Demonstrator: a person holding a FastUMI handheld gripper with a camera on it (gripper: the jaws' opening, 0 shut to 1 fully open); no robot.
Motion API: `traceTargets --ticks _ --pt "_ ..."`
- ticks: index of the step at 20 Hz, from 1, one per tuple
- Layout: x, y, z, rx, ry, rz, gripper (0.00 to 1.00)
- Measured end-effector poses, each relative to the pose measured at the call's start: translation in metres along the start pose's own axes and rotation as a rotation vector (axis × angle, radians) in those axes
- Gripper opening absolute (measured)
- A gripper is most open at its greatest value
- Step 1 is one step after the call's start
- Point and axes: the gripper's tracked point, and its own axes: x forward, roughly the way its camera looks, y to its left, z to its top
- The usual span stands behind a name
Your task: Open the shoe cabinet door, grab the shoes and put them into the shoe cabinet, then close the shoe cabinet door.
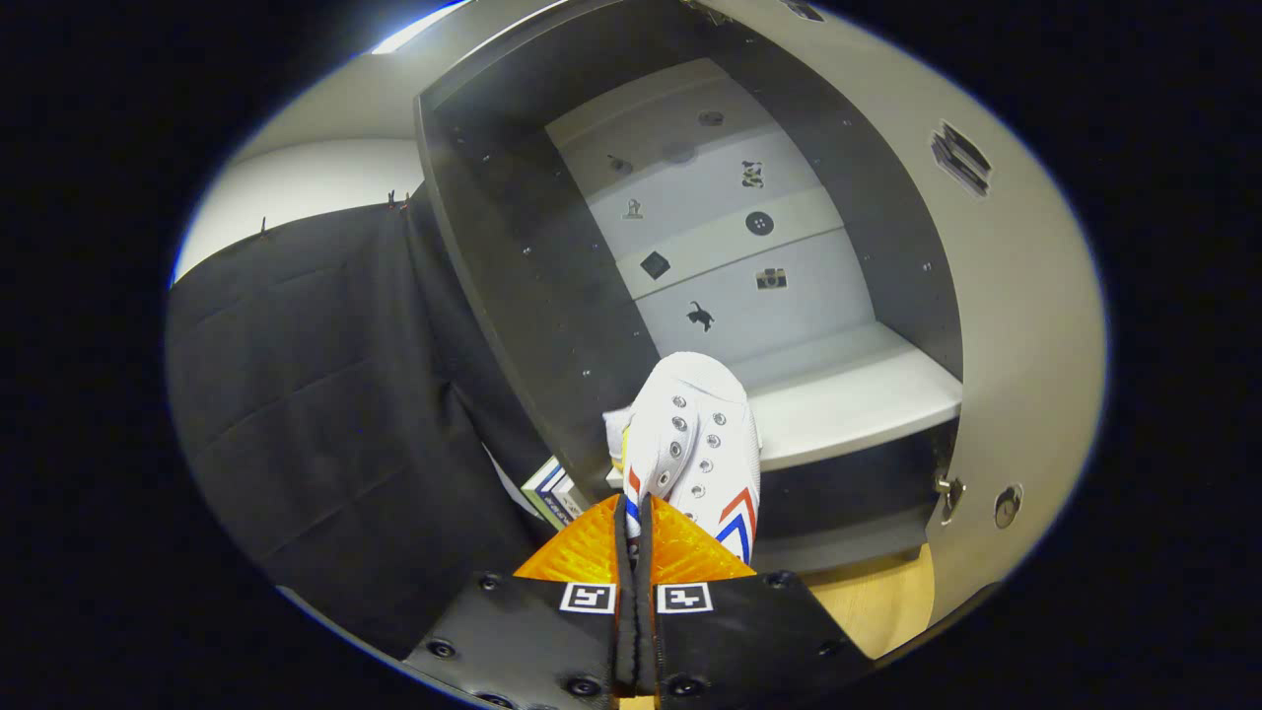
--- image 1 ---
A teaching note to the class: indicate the white-spined book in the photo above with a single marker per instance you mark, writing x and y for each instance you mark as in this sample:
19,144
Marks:
577,503

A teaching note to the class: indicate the black backdrop cloth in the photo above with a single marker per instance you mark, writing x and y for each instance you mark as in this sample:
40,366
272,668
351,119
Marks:
325,414

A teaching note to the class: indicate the white cabinet shelf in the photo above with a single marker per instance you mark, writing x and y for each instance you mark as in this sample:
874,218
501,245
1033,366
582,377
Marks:
848,404

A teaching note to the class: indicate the white shoe with yellow sole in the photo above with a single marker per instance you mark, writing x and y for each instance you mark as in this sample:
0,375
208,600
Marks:
616,434

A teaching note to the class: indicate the white shoe with striped sides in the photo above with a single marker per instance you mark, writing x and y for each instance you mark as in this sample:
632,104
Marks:
695,424

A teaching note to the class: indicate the blue-spined book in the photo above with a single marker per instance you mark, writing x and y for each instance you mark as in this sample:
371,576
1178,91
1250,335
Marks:
547,488

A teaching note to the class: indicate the dark grey shoe cabinet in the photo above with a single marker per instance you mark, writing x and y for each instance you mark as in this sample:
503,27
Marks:
523,276

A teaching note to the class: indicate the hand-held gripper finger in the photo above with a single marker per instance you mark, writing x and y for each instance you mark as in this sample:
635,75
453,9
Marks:
625,631
649,631

